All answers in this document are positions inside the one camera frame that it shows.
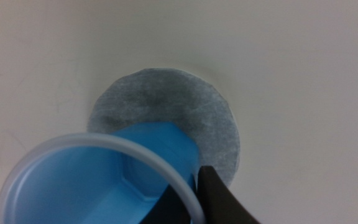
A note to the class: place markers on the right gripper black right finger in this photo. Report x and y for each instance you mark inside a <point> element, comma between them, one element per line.
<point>221,202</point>

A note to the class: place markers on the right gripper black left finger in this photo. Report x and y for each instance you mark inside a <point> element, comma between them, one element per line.
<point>166,210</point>

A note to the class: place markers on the blue plastic cup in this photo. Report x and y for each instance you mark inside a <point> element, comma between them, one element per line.
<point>73,183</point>

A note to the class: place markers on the round grey cup mat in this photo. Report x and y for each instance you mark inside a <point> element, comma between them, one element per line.
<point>166,96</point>

